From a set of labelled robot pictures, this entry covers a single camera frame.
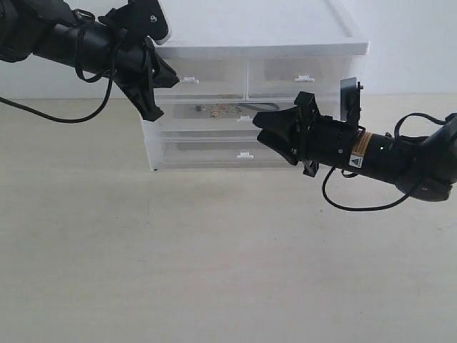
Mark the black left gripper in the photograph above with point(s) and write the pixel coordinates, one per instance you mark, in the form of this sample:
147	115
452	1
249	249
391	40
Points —
136	67

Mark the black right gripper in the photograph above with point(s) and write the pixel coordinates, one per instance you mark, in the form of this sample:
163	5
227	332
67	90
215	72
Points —
315	139

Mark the panda keychain with black strap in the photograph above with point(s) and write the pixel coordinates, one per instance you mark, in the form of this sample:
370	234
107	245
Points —
233	109

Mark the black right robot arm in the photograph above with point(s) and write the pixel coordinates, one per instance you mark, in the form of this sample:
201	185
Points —
423	167

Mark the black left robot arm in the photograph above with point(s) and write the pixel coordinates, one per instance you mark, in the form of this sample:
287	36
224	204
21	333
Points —
54	31

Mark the top left small drawer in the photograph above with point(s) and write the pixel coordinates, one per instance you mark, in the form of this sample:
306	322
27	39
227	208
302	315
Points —
206	78

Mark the small drawer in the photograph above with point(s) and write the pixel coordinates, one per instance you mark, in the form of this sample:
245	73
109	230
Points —
206	78
287	77

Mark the top right small drawer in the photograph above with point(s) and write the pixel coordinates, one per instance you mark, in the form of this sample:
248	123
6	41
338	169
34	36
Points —
287	77

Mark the white translucent drawer cabinet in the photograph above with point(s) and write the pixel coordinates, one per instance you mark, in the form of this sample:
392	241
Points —
253	30

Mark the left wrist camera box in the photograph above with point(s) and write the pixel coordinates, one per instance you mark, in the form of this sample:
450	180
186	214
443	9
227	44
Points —
148	18

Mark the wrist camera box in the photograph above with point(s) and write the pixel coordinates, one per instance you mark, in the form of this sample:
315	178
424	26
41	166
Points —
350	101
148	18

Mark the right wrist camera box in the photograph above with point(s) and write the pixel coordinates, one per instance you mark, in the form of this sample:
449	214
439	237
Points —
350	101

